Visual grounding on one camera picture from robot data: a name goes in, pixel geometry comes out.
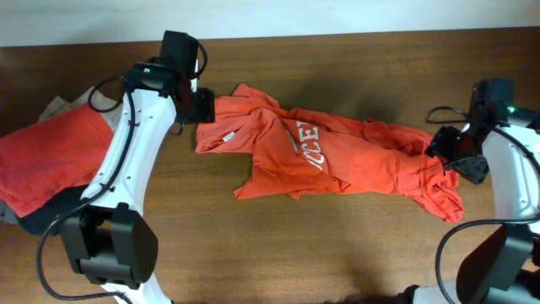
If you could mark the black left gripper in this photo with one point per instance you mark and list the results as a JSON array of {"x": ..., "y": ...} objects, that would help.
[{"x": 204, "y": 106}]

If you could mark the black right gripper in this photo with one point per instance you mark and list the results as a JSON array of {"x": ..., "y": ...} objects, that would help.
[{"x": 467, "y": 165}]

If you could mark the orange t-shirt with white print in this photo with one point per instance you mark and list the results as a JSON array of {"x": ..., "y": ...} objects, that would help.
[{"x": 301, "y": 152}]

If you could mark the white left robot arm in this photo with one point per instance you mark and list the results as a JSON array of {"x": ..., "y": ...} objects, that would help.
[{"x": 106, "y": 238}]

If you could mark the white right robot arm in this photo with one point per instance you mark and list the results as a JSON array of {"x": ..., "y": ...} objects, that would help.
[{"x": 499, "y": 140}]

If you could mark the folded beige garment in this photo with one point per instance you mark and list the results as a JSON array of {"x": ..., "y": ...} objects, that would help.
[{"x": 58, "y": 106}]

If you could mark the folded red shirt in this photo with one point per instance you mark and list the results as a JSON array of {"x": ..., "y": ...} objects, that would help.
[{"x": 41, "y": 160}]

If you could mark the folded black garment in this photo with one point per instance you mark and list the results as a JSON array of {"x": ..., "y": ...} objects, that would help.
[{"x": 61, "y": 203}]

